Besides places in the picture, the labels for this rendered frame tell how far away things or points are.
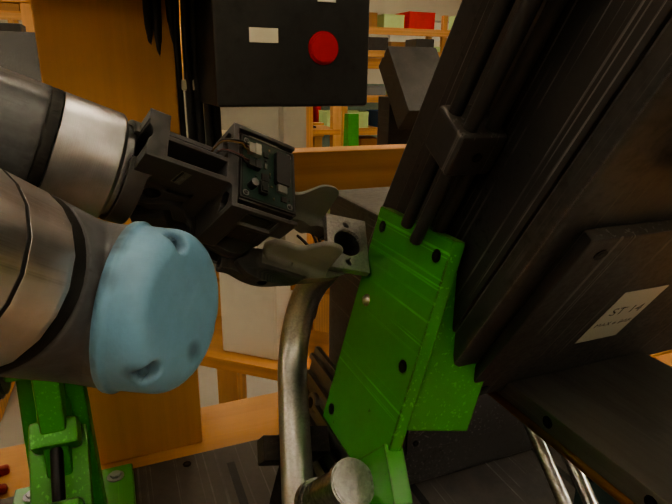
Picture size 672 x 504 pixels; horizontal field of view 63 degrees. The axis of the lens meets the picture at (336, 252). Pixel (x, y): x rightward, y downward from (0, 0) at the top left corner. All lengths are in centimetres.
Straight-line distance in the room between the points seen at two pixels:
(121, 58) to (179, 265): 47
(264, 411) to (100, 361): 68
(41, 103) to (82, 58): 32
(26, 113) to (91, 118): 4
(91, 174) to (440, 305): 25
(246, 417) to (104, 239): 67
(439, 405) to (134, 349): 29
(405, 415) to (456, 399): 6
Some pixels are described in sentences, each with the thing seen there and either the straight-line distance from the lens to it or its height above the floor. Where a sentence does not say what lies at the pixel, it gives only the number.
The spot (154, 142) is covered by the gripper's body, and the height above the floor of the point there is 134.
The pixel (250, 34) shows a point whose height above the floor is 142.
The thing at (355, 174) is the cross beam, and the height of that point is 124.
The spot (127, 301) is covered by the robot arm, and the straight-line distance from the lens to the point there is 23.
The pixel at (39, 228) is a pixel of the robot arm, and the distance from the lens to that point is 22.
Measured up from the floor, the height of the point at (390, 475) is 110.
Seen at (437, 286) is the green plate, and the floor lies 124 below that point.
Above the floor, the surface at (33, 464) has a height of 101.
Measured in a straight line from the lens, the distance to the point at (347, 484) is 45.
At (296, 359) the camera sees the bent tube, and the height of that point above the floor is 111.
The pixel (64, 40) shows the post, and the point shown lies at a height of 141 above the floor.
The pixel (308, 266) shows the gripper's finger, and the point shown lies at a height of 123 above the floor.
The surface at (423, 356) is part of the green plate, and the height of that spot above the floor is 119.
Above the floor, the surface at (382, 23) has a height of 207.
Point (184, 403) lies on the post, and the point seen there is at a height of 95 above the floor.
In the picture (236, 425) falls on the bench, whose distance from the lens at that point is 88.
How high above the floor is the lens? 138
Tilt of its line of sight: 18 degrees down
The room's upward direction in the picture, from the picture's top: 1 degrees clockwise
